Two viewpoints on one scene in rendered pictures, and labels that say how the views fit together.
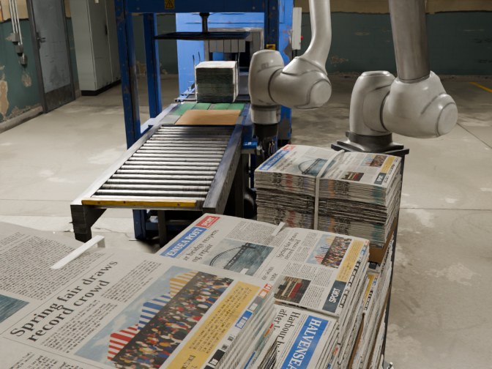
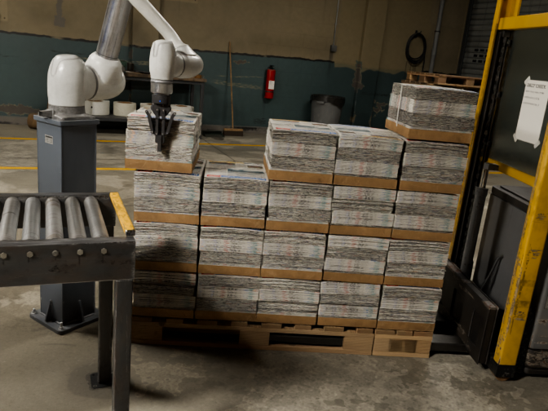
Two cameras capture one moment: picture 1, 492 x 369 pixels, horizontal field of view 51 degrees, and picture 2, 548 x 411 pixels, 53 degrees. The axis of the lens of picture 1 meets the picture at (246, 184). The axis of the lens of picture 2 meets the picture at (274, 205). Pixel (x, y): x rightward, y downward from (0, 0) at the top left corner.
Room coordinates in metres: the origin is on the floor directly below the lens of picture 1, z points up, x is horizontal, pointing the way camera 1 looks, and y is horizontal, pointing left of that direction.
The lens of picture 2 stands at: (2.13, 2.18, 1.37)
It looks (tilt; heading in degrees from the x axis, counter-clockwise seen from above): 15 degrees down; 242
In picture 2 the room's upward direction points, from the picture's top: 6 degrees clockwise
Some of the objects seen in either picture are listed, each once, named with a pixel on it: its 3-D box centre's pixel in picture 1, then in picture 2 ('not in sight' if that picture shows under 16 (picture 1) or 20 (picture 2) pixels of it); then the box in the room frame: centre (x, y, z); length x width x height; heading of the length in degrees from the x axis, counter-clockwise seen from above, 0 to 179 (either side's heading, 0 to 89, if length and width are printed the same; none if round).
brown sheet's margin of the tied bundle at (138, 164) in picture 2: not in sight; (161, 162); (1.48, -0.15, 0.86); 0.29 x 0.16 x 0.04; 156
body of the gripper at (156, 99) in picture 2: (265, 137); (161, 105); (1.52, -0.06, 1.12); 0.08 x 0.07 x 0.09; 158
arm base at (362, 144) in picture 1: (366, 137); (63, 111); (1.86, -0.45, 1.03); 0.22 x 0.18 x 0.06; 28
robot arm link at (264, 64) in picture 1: (269, 77); (165, 59); (1.51, -0.07, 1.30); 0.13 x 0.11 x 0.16; 35
